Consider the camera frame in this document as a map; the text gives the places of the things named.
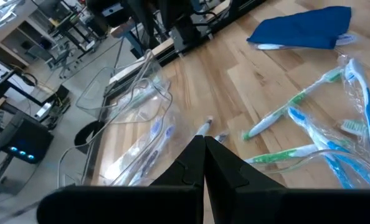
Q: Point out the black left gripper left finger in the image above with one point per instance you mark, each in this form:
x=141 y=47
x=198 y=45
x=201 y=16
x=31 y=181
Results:
x=141 y=205

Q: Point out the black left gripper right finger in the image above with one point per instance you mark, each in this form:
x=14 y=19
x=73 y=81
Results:
x=266 y=205

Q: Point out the purple toothbrush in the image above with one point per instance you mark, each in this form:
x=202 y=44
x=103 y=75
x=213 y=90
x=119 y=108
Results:
x=167 y=132
x=152 y=129
x=221 y=137

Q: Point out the dark blue cloth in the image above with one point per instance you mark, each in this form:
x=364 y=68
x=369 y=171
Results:
x=297 y=28

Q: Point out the wooden shelf unit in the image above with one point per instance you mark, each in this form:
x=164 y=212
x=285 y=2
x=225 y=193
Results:
x=4 y=34

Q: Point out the black computer tower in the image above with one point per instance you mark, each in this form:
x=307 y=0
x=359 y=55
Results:
x=32 y=140

